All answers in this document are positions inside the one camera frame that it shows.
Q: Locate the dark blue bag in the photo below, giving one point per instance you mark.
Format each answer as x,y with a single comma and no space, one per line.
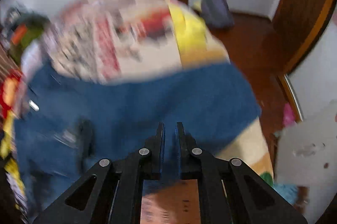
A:
216,14

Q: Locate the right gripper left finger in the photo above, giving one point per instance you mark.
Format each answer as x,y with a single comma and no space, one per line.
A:
111,191

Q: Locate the white perforated board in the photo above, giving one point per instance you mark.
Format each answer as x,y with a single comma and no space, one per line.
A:
307,157

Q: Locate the newspaper print bedspread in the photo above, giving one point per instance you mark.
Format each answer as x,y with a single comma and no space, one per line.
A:
106,41

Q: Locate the brown wooden door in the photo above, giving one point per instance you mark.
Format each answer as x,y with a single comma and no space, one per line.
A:
300,24

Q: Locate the yellow blanket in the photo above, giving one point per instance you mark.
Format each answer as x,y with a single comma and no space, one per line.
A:
9,154

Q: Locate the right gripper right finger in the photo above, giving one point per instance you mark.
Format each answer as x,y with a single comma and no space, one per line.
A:
230,191

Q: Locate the blue denim jacket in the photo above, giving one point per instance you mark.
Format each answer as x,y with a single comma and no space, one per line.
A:
73,124

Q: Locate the pile of clothes and boxes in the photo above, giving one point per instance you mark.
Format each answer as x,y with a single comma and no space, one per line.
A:
19,29

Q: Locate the red plush toy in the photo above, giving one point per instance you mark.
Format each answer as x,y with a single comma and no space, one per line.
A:
9,88

